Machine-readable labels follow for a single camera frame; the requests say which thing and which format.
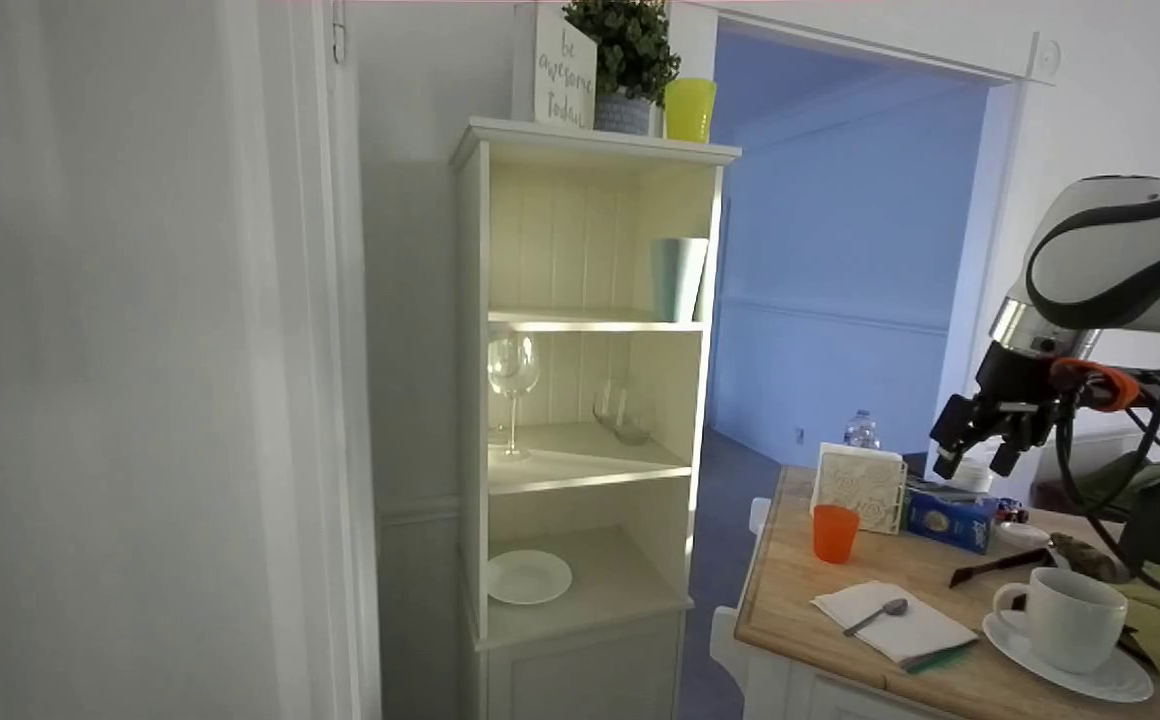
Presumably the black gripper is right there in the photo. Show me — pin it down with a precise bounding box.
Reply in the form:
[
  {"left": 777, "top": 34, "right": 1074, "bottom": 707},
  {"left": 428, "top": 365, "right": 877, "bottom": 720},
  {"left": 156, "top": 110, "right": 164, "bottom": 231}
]
[{"left": 928, "top": 339, "right": 1074, "bottom": 483}]

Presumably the grey spatula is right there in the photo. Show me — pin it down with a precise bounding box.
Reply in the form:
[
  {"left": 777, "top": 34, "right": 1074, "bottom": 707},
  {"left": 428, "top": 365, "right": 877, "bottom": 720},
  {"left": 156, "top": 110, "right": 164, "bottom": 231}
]
[{"left": 1049, "top": 533, "right": 1133, "bottom": 587}]

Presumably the blue cardboard box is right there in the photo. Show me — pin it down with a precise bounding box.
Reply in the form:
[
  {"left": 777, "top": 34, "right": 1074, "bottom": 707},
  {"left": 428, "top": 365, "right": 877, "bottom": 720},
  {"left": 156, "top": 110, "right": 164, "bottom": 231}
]
[{"left": 900, "top": 481, "right": 1012, "bottom": 562}]

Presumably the clear water bottle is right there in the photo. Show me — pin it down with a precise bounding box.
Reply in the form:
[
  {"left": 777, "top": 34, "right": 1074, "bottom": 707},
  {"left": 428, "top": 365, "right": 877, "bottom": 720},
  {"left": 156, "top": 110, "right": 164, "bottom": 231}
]
[{"left": 841, "top": 406, "right": 883, "bottom": 456}]

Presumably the orange plastic cup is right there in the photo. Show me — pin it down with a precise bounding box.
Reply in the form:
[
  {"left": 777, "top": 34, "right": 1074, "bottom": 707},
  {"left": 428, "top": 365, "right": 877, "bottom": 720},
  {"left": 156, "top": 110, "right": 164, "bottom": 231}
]
[{"left": 806, "top": 502, "right": 863, "bottom": 567}]

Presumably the metal spoon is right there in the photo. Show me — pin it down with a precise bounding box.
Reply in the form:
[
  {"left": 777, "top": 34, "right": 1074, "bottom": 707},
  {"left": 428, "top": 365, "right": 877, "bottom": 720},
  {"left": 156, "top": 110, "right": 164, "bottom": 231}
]
[{"left": 841, "top": 593, "right": 915, "bottom": 640}]

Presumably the white paper napkin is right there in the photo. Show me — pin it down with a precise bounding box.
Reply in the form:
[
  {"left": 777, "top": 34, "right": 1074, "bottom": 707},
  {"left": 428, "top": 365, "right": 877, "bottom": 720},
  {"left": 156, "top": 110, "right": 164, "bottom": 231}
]
[{"left": 806, "top": 576, "right": 984, "bottom": 673}]

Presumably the green notebook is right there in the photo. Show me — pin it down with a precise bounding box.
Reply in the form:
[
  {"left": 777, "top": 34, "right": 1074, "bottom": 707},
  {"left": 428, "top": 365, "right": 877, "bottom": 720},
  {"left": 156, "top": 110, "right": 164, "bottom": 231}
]
[{"left": 904, "top": 637, "right": 984, "bottom": 680}]

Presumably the white saucer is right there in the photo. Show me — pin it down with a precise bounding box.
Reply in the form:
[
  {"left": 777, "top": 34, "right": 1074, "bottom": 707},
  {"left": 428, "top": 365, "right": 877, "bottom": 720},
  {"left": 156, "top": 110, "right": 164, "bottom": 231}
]
[{"left": 974, "top": 610, "right": 1160, "bottom": 707}]

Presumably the pale book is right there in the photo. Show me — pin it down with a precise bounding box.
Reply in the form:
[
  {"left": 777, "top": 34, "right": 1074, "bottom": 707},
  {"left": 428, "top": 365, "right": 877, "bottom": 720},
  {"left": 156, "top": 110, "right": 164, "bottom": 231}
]
[{"left": 678, "top": 238, "right": 717, "bottom": 328}]

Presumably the teal book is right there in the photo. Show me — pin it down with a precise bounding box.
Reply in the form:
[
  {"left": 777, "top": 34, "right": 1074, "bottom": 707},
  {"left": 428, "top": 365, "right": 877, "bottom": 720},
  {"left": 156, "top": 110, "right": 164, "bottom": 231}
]
[{"left": 648, "top": 238, "right": 693, "bottom": 325}]

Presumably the clear glass tumbler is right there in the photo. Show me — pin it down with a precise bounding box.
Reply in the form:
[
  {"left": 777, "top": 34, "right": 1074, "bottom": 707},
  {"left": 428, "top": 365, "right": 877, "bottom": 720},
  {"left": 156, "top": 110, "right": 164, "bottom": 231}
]
[{"left": 587, "top": 376, "right": 653, "bottom": 444}]

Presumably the white shelf cabinet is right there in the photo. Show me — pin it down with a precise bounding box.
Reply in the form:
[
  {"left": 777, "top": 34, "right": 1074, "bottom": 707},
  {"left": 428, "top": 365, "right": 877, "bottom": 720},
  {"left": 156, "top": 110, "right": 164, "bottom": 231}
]
[{"left": 448, "top": 117, "right": 745, "bottom": 720}]

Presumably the yellow plastic cup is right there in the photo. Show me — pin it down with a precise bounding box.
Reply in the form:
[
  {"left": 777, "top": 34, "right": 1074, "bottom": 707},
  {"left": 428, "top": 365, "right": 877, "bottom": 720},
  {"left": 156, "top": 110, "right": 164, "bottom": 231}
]
[{"left": 659, "top": 78, "right": 721, "bottom": 145}]

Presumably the small white plate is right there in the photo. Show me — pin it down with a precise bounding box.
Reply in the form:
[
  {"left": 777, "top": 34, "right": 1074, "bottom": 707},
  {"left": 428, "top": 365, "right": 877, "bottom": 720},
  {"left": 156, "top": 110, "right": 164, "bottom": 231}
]
[{"left": 485, "top": 546, "right": 575, "bottom": 614}]

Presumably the clear wine glass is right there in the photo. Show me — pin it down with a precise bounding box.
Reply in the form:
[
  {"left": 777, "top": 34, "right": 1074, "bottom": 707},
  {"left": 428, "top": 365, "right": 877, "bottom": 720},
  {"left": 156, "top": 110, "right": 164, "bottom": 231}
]
[{"left": 485, "top": 328, "right": 544, "bottom": 466}]

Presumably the green potted plant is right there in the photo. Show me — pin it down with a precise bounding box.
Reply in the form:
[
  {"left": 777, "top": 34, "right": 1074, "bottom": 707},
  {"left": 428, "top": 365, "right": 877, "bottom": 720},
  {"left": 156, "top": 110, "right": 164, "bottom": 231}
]
[{"left": 560, "top": 0, "right": 683, "bottom": 139}]

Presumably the white text sign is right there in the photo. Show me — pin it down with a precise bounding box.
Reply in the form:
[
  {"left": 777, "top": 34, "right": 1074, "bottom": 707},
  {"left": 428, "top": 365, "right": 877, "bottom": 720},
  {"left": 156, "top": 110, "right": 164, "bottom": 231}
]
[{"left": 528, "top": 0, "right": 600, "bottom": 133}]

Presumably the white panelled door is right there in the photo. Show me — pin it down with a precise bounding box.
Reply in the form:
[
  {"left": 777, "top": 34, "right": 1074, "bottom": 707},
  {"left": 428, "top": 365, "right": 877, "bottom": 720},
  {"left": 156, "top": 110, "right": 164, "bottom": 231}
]
[{"left": 0, "top": 0, "right": 387, "bottom": 720}]

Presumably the black handled knife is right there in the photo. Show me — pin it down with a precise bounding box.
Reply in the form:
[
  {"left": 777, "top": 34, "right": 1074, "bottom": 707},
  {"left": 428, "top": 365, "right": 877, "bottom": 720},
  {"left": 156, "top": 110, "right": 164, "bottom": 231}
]
[
  {"left": 984, "top": 541, "right": 1058, "bottom": 580},
  {"left": 943, "top": 558, "right": 1032, "bottom": 593}
]

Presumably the large orange cable clip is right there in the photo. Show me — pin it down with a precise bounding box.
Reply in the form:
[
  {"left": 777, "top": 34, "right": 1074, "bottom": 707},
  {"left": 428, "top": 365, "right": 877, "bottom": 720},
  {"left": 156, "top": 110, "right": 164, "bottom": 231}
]
[{"left": 1049, "top": 356, "right": 1145, "bottom": 414}]

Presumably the white doorway frame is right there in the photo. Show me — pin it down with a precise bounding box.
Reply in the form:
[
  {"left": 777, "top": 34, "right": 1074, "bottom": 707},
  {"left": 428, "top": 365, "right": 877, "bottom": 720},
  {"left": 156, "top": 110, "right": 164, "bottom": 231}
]
[{"left": 700, "top": 3, "right": 1069, "bottom": 474}]

